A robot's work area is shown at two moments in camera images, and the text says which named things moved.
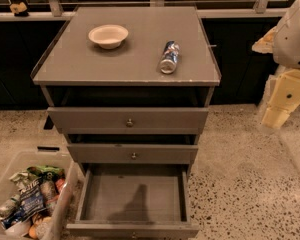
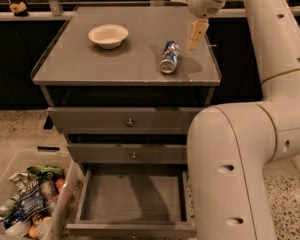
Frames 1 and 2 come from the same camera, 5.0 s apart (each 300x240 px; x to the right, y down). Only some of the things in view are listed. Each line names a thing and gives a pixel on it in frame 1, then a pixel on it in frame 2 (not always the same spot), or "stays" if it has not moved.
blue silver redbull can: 170,55 stays
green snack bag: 47,172 stays
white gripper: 292,39 -> 203,1
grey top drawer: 129,120 stays
